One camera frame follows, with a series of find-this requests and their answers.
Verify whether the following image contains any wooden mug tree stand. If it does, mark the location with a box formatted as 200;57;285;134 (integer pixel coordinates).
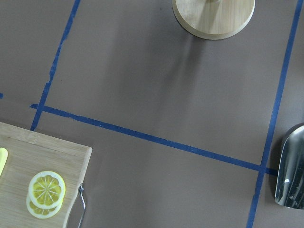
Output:
172;0;256;40

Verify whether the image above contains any wooden cutting board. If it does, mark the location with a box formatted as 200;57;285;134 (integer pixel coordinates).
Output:
0;123;92;228

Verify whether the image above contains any lemon slice stack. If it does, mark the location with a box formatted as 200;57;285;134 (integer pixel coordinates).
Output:
26;171;66;219

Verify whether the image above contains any yellow plastic knife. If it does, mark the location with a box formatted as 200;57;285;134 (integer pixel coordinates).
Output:
0;147;8;175

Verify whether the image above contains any metal scoop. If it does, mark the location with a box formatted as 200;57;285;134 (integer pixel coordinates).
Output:
275;123;304;209

